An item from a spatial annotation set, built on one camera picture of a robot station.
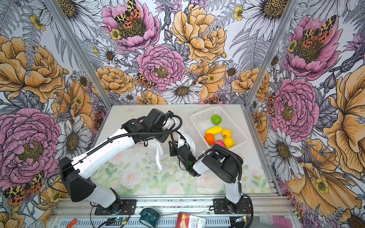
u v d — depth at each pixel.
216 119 1.05
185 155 0.71
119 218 0.71
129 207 0.74
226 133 0.99
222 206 0.74
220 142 0.92
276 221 0.69
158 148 0.74
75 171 0.41
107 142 0.47
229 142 0.92
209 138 0.94
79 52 0.88
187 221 0.67
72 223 0.70
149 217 0.65
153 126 0.57
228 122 1.02
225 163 0.51
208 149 0.56
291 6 0.72
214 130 1.01
